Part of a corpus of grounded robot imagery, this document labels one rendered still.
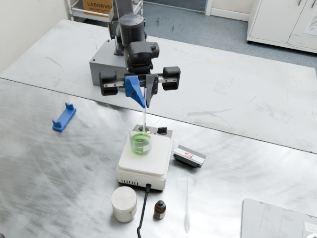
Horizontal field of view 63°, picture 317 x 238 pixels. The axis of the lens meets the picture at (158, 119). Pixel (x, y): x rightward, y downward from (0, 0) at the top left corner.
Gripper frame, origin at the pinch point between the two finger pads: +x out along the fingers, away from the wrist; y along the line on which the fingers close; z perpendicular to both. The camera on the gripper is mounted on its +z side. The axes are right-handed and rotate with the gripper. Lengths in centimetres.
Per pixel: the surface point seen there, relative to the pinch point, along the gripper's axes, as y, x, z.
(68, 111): -21.7, -21.9, -25.0
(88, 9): -21, -227, -89
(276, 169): 38.5, 9.6, -25.3
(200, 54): 33, -50, -26
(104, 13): -5, -220, -91
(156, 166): 2.2, 8.4, -16.8
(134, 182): -3.5, 8.6, -23.1
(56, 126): -25.1, -15.6, -24.9
